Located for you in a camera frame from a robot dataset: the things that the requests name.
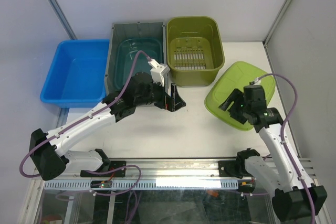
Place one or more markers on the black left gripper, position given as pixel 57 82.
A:
pixel 172 103

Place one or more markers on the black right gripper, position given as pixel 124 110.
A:
pixel 235 96

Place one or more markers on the lime green plastic basin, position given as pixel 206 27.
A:
pixel 238 75

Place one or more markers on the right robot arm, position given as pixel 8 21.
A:
pixel 293 193

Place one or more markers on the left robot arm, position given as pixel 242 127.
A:
pixel 51 152

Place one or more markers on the olive green slotted basket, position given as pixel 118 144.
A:
pixel 194 50

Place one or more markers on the grey plastic crate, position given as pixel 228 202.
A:
pixel 126 40

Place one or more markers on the blue plastic tub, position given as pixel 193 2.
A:
pixel 76 76

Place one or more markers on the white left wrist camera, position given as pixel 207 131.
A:
pixel 158 72

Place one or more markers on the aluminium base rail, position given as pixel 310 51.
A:
pixel 202 168

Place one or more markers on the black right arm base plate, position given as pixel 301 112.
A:
pixel 232 168

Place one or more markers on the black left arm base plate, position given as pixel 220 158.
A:
pixel 102 171

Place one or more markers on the right aluminium corner post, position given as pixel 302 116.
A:
pixel 276 22

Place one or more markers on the aluminium corner post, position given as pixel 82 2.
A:
pixel 63 19
pixel 276 22

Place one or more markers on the white slotted cable duct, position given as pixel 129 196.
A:
pixel 144 184

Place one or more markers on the left aluminium corner post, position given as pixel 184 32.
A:
pixel 63 19

